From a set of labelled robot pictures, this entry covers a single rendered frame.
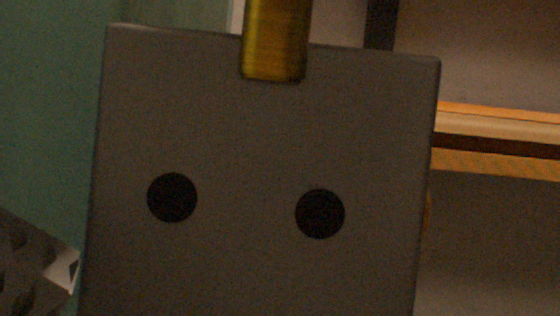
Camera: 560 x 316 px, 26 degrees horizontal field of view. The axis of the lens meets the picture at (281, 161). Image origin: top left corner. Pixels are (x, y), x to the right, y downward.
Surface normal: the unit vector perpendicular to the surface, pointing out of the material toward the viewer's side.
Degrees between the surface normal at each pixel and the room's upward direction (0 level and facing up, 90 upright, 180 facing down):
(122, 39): 90
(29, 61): 90
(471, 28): 90
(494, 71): 90
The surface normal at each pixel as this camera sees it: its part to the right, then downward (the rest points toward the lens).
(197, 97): 0.00, 0.05
